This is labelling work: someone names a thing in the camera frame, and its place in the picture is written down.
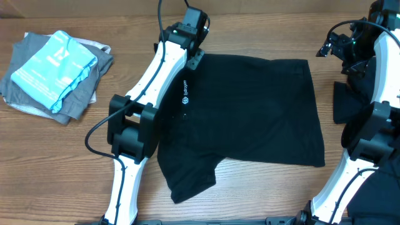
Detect black polo shirt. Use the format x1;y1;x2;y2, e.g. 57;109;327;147
157;54;325;204

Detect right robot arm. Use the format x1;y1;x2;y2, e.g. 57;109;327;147
277;0;399;224

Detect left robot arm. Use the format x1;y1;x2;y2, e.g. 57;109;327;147
100;7;209;224

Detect pile of black clothes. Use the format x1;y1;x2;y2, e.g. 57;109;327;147
333;57;399;225

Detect folded dark grey shirt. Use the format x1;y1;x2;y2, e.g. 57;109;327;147
0;32;114;126

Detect folded light blue shirt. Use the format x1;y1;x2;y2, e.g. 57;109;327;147
11;31;98;113

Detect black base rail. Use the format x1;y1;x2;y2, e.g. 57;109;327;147
74;216;301;225

